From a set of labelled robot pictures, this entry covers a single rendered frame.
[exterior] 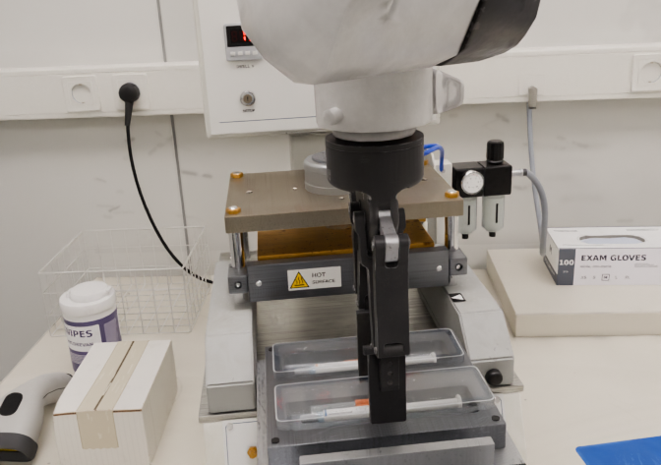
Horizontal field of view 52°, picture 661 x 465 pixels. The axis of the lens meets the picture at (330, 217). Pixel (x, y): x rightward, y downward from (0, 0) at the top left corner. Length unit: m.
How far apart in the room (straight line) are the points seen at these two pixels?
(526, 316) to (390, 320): 0.74
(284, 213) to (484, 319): 0.25
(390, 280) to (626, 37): 1.06
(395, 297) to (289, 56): 0.21
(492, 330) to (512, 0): 0.44
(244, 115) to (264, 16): 0.59
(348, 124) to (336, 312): 0.48
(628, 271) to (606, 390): 0.31
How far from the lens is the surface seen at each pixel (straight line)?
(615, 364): 1.21
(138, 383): 1.00
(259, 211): 0.77
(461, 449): 0.56
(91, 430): 0.98
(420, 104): 0.49
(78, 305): 1.15
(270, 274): 0.77
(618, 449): 1.02
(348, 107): 0.48
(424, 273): 0.80
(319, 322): 0.90
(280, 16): 0.36
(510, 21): 0.42
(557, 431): 1.04
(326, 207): 0.77
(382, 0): 0.34
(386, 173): 0.49
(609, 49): 1.42
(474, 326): 0.77
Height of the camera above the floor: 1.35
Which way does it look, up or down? 19 degrees down
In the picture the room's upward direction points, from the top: 3 degrees counter-clockwise
